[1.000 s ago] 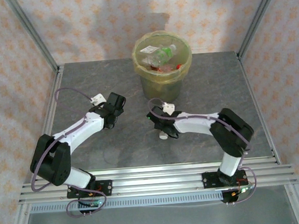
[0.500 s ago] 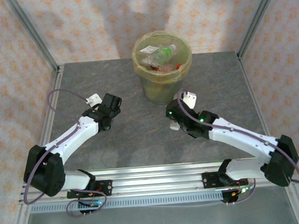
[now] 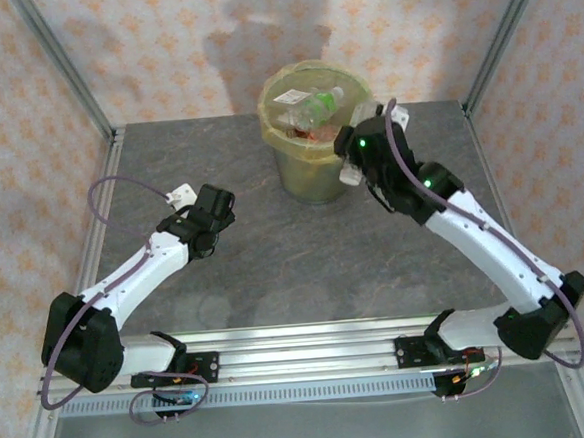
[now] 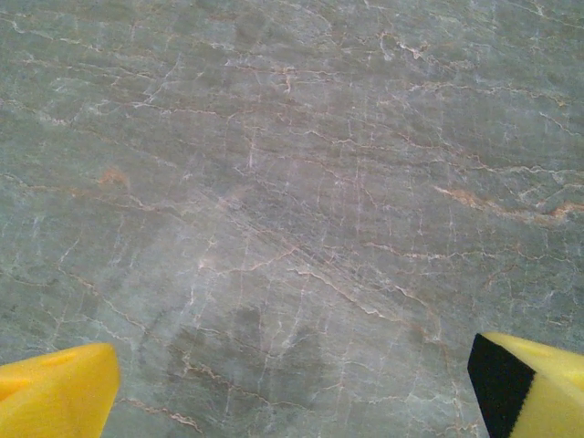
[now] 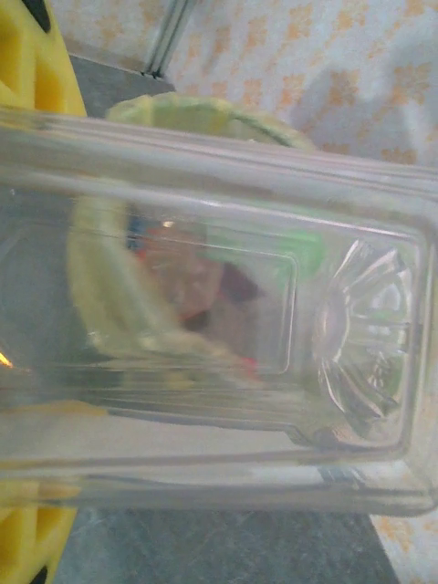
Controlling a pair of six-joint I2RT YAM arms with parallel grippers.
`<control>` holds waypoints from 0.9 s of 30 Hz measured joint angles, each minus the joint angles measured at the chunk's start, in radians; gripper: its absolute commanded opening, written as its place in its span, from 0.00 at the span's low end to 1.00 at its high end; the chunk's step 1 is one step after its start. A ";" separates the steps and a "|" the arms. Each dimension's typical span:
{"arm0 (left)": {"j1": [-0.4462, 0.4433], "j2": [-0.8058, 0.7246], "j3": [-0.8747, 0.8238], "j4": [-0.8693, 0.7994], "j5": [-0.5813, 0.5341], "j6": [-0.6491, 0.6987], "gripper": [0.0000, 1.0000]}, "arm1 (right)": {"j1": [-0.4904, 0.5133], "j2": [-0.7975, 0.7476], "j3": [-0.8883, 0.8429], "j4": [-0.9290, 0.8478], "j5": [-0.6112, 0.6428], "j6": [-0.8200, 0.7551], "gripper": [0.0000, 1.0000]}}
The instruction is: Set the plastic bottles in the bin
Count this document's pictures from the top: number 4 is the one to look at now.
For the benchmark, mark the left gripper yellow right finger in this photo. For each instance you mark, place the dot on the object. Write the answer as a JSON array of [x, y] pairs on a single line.
[[547, 397]]

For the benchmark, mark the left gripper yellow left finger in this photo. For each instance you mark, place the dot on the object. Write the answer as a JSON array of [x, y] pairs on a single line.
[[55, 397]]

